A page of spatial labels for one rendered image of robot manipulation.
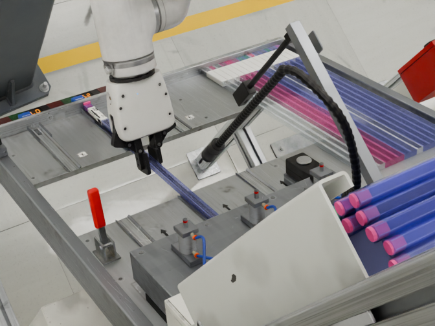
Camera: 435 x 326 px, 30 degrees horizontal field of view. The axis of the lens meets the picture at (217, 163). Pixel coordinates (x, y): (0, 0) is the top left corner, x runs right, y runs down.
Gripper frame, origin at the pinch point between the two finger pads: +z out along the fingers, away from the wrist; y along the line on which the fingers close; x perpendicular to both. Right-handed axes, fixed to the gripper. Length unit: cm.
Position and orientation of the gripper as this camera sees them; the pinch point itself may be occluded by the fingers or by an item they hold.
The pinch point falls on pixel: (149, 159)
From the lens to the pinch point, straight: 137.9
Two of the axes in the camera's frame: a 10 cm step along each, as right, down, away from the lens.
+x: -5.1, -2.6, 8.2
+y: 8.4, -3.2, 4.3
